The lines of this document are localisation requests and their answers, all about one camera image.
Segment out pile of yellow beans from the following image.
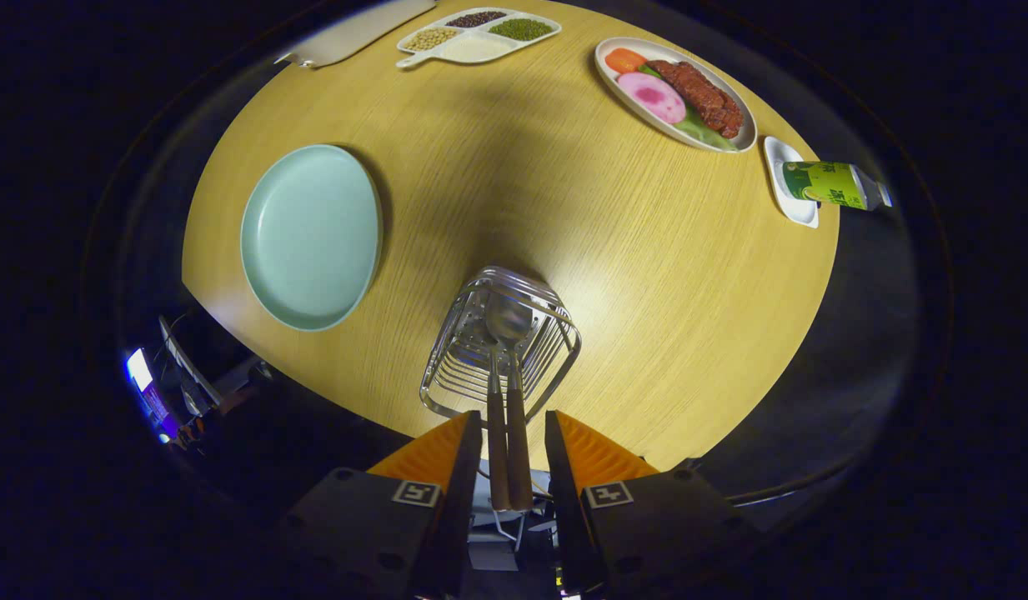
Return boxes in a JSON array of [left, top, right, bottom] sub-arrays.
[[405, 27, 460, 53]]

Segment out pale green plate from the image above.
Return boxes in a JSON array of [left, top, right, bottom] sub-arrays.
[[240, 144, 384, 333]]

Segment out pile of green beans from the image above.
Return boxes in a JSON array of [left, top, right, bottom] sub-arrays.
[[489, 18, 556, 43]]

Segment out spoon with wooden handle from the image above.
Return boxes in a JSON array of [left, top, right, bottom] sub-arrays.
[[485, 292, 534, 512]]

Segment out white compartment tray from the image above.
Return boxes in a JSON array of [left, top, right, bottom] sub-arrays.
[[395, 8, 563, 69]]

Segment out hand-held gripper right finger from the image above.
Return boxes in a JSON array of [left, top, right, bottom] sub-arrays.
[[544, 410, 760, 600]]

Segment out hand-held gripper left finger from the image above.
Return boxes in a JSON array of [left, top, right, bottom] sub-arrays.
[[272, 410, 484, 600]]

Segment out green lettuce leaf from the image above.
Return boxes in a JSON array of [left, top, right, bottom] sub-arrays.
[[672, 108, 738, 153]]

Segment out oval food plate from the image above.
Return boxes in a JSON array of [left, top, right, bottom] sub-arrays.
[[594, 37, 758, 154]]

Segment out pink round slice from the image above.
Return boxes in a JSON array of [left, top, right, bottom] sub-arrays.
[[616, 72, 688, 125]]

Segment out white coaster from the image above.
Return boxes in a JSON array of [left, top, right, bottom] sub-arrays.
[[764, 136, 820, 229]]

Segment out lit screen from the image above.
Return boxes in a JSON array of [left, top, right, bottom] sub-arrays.
[[126, 348, 154, 393]]

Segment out brown meat slices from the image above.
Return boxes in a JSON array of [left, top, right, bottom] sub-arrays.
[[647, 58, 745, 140]]

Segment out metal wire basket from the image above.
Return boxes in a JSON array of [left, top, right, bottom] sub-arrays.
[[419, 265, 583, 428]]

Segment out green label drink bottle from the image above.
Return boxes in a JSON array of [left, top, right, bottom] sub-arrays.
[[782, 160, 894, 211]]

